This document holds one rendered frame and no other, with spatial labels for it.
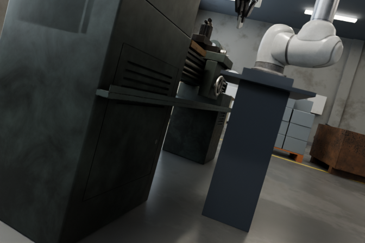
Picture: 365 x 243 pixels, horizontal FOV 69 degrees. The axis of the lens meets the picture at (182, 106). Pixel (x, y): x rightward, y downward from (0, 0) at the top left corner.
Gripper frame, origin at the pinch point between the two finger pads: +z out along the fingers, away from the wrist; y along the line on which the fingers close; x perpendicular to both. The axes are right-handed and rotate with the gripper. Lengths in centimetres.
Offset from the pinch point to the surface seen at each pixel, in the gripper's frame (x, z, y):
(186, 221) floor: 70, 61, -42
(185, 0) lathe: 26.9, -14.8, 11.8
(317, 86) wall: -615, 504, 97
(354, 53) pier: -720, 416, 76
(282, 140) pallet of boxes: -183, 284, 1
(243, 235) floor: 52, 67, -63
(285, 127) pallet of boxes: -197, 269, 10
